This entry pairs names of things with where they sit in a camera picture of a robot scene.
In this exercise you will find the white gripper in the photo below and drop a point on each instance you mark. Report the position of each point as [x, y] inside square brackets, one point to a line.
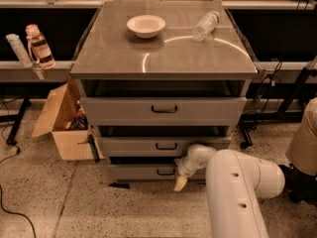
[185, 168]

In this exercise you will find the grey bottom drawer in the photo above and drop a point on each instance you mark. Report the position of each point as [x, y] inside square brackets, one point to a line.
[126, 173]

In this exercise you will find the grey drawer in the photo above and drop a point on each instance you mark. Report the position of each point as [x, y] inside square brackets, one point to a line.
[156, 146]
[126, 173]
[160, 111]

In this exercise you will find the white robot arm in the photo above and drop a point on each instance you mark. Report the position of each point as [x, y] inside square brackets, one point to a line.
[234, 182]

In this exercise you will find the grey middle drawer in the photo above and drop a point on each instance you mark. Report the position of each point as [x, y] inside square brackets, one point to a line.
[156, 146]

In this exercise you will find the grey top drawer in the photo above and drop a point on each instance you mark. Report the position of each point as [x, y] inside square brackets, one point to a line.
[160, 111]

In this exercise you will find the grey drawer cabinet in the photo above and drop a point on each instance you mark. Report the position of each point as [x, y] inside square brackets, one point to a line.
[115, 62]

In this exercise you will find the open cardboard box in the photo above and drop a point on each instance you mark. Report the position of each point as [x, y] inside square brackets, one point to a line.
[60, 110]

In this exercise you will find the black table leg right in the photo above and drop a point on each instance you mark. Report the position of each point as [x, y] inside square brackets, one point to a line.
[250, 121]

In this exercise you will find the black table leg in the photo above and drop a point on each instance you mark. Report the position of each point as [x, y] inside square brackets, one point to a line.
[16, 120]
[250, 121]

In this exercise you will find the clear plastic water bottle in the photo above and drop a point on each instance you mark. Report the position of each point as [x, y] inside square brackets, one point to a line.
[205, 26]

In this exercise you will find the white bowl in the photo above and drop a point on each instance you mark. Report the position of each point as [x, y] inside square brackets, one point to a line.
[146, 26]

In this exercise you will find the black table leg left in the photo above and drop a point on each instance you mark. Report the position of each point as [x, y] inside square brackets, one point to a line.
[16, 120]

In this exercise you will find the pink striped bottle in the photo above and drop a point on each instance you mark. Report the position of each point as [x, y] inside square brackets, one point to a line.
[38, 48]

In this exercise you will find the white cylindrical bottle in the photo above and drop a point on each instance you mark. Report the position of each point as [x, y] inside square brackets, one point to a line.
[19, 50]

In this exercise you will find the grey workbench rail right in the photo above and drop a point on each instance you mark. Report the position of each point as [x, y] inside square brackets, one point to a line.
[288, 72]

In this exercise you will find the grey workbench rail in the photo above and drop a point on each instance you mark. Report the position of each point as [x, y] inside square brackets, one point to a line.
[288, 72]
[12, 71]

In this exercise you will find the grey workbench rail left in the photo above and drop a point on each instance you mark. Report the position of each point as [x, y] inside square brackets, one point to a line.
[12, 71]

